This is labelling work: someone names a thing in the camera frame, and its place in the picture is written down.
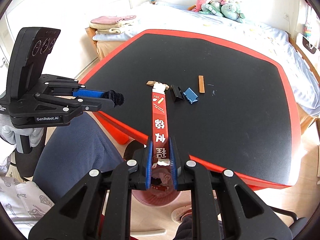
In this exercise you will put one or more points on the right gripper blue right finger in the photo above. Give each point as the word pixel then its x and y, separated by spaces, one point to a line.
pixel 173 165

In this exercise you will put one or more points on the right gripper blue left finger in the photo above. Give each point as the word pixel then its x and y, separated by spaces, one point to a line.
pixel 148 163

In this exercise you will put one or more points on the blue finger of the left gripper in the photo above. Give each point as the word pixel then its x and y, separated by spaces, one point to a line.
pixel 81 92
pixel 95 104

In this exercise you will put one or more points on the red snack box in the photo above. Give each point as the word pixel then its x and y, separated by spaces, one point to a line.
pixel 160 135

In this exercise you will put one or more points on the tan wooden clip piece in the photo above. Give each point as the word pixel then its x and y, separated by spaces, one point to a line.
pixel 152 83

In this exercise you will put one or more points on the wooden stick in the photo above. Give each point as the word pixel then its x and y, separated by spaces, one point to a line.
pixel 201 84

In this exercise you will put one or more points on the pink trash bin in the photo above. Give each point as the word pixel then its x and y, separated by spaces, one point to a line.
pixel 161 192

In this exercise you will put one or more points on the white gloved hand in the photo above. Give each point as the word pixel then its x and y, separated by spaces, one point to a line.
pixel 24 139

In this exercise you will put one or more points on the blue trouser leg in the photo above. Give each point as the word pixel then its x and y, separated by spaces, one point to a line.
pixel 70 153

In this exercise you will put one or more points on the blue plastic block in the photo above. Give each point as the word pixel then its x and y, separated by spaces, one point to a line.
pixel 190 95

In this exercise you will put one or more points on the white wooden bar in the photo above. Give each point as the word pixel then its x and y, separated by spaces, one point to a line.
pixel 151 233

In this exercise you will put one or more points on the folded towels stack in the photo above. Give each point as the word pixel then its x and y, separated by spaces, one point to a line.
pixel 112 24

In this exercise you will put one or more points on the red black table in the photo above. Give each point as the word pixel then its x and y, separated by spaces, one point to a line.
pixel 246 120

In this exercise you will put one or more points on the striped green plush toy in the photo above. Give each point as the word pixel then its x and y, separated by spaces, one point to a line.
pixel 213 9

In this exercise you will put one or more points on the pink plush toy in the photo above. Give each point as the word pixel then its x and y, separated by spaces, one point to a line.
pixel 198 5

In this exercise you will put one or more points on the black plastic bracket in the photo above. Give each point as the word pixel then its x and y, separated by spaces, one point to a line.
pixel 176 93

